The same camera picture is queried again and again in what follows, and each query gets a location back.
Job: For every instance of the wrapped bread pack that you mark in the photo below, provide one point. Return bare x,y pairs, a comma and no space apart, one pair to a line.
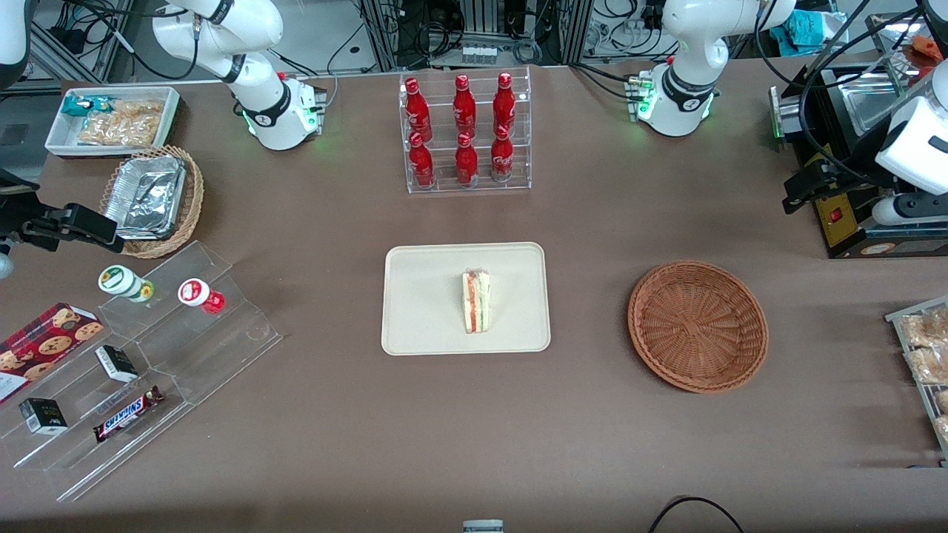
929,364
926,329

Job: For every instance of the white terminal block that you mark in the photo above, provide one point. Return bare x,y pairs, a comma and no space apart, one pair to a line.
479,54

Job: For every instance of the clear bag of crackers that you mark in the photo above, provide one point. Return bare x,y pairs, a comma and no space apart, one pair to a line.
122,126

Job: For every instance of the black box with stop button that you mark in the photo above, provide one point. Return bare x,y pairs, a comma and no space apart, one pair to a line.
837,222

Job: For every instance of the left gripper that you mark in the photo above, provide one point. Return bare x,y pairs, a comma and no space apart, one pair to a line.
858,161

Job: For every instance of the silver foil tray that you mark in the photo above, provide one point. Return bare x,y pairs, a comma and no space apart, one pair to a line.
874,100

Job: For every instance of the small grey object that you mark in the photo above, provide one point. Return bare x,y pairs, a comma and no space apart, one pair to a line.
483,527

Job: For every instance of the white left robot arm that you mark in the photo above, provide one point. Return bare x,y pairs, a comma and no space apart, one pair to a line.
685,104

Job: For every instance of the red cola bottle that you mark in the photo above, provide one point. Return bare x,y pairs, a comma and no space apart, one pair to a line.
418,111
422,164
464,107
501,157
466,163
504,105

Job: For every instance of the snickers chocolate bar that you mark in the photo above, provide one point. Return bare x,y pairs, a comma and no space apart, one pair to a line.
126,414

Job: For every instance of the white rectangular snack tray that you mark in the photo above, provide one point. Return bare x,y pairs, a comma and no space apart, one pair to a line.
59,141

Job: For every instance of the clear acrylic stepped shelf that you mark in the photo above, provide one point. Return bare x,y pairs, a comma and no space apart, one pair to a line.
215,355

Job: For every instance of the brown round wicker basket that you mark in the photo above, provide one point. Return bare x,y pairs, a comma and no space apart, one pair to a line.
698,326

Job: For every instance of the tray of packaged bread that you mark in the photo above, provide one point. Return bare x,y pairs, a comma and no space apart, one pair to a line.
900,320

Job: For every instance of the clear acrylic bottle rack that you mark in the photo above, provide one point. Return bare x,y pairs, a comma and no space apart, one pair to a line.
522,185

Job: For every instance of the beige plastic tray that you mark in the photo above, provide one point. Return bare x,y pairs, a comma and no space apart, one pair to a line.
422,299

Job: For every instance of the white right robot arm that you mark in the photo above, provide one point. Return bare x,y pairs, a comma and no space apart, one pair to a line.
274,118

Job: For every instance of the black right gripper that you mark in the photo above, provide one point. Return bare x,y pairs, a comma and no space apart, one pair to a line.
16,222

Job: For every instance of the triangular sandwich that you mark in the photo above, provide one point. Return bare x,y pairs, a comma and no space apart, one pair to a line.
476,302

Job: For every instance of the light oval wicker basket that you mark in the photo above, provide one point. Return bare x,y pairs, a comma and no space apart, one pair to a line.
194,194

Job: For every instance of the teal crumpled bag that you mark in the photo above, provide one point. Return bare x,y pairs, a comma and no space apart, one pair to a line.
803,33

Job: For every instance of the teal snack packet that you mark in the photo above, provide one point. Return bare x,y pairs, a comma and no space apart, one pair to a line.
78,105

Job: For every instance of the silver metal block device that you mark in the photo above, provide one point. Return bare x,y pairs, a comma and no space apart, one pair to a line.
786,122

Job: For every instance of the green lidded small bottle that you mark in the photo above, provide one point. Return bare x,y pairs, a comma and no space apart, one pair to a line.
120,281

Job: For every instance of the silver foil container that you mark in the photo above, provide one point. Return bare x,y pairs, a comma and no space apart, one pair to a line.
144,196

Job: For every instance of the red chocolate cookie box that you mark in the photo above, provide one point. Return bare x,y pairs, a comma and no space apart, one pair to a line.
44,344

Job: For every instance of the red lidded small bottle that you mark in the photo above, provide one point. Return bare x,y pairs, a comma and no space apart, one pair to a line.
196,293

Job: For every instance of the small black box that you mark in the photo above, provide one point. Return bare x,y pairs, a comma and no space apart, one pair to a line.
116,363
42,416

